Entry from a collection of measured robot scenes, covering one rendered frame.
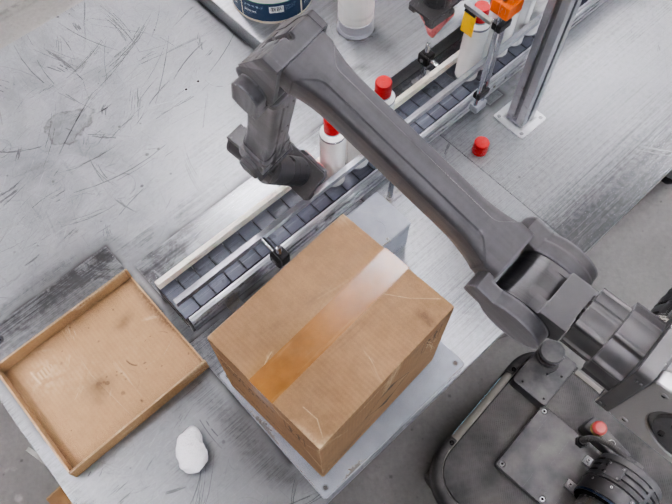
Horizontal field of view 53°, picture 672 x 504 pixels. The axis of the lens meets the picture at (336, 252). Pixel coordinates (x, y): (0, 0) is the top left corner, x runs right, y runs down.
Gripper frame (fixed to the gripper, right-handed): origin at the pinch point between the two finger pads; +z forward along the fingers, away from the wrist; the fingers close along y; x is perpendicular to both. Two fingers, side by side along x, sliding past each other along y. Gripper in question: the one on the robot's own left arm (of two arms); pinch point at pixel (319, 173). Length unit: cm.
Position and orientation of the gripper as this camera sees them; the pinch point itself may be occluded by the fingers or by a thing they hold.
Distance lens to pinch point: 138.5
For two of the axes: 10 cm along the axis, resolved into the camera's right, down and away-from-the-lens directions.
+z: 4.5, -0.6, 8.9
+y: -6.8, -6.6, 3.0
